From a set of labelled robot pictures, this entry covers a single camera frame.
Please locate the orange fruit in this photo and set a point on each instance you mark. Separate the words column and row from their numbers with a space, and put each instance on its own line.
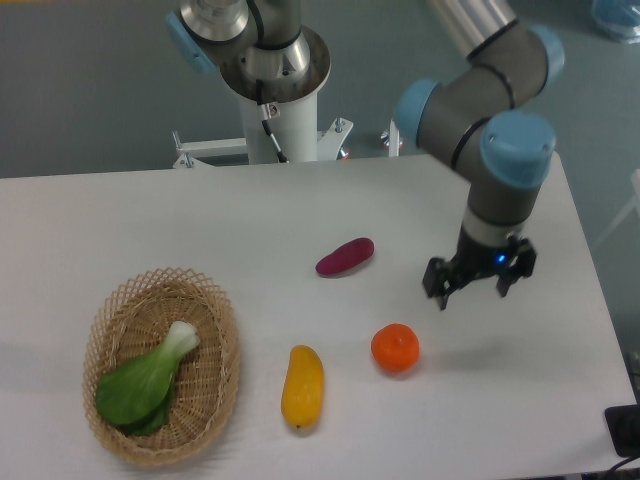
column 395, row 348

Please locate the green bok choy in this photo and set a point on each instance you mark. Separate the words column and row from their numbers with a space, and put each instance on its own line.
column 137, row 396

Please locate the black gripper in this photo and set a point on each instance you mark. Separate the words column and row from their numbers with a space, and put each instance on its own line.
column 475, row 261

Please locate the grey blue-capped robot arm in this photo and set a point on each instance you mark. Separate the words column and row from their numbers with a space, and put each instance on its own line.
column 474, row 125

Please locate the yellow mango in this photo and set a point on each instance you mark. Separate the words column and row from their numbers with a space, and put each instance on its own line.
column 303, row 391

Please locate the blue bag on floor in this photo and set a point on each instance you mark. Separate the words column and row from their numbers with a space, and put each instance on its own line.
column 618, row 19

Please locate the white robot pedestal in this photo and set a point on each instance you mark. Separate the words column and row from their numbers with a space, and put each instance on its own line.
column 294, row 127

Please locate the woven wicker basket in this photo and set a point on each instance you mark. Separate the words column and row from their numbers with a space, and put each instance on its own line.
column 134, row 319

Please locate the purple sweet potato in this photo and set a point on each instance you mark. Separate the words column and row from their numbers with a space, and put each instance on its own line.
column 345, row 258

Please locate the black device at edge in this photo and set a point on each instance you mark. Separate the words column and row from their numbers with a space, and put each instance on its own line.
column 623, row 427

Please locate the white frame at right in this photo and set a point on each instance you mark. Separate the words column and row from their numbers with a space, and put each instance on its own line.
column 631, row 206

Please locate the white base frame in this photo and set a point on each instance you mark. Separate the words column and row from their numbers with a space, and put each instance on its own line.
column 330, row 146

